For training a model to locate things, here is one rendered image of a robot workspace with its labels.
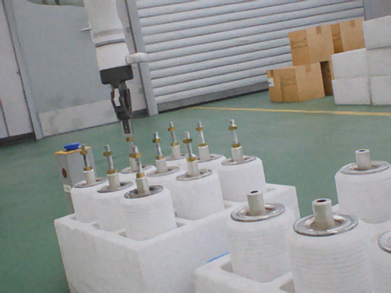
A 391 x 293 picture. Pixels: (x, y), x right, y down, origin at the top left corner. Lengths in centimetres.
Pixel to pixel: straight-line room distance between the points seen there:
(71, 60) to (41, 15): 56
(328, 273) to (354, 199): 27
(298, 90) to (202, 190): 360
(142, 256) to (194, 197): 17
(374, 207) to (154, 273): 38
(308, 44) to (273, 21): 216
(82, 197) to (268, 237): 56
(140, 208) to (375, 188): 40
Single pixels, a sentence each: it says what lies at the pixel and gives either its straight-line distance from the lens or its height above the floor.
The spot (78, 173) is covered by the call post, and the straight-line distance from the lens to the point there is 133.
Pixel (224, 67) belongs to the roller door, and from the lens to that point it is 641.
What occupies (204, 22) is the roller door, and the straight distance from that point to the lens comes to 637.
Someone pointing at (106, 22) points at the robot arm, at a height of 59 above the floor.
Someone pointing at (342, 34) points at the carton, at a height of 49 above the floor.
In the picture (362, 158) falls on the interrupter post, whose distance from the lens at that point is 88.
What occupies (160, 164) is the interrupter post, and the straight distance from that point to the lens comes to 113.
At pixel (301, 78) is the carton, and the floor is 20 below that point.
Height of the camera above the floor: 46
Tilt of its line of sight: 8 degrees down
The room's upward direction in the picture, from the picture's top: 11 degrees counter-clockwise
